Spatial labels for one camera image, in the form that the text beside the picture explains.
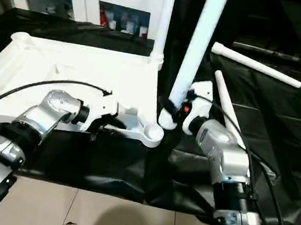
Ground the white plastic table leg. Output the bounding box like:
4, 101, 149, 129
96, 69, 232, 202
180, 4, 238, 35
207, 42, 301, 89
148, 0, 177, 72
205, 70, 253, 153
157, 0, 231, 135

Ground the white plastic table top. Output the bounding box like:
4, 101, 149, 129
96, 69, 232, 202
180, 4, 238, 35
0, 29, 175, 149

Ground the black mat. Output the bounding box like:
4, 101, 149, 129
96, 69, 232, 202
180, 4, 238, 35
0, 6, 301, 225

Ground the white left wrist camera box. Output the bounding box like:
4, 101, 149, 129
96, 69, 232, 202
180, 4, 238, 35
78, 88, 122, 136

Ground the black metal rail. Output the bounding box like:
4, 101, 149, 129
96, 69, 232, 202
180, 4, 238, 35
231, 40, 301, 62

